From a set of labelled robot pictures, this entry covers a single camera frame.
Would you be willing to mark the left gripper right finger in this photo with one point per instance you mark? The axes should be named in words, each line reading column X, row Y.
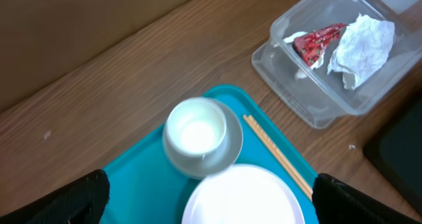
column 336, row 202

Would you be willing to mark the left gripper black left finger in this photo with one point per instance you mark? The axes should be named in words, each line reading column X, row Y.
column 82, row 201

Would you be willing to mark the large white plate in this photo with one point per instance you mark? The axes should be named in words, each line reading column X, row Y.
column 243, row 194

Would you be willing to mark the grey ceramic bowl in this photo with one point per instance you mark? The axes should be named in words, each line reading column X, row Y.
column 220, row 159

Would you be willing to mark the white paper cup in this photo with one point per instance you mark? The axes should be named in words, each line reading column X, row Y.
column 196, row 127

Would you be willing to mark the large white tissue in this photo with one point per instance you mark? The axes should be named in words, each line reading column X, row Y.
column 363, row 49

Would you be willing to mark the red snack wrapper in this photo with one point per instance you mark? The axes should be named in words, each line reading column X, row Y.
column 311, row 46

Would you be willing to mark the wooden chopstick left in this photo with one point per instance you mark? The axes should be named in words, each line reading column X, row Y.
column 277, row 156

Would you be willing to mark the wooden chopstick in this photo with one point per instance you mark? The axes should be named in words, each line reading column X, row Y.
column 283, row 155
column 277, row 156

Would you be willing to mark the teal plastic serving tray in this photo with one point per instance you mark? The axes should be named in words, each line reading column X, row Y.
column 146, row 188

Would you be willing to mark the black plastic tray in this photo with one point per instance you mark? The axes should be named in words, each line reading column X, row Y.
column 395, row 150

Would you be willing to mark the wooden chopstick right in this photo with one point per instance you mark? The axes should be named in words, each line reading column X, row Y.
column 283, row 155

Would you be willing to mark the clear plastic bin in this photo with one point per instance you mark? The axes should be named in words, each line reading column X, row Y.
column 319, row 97

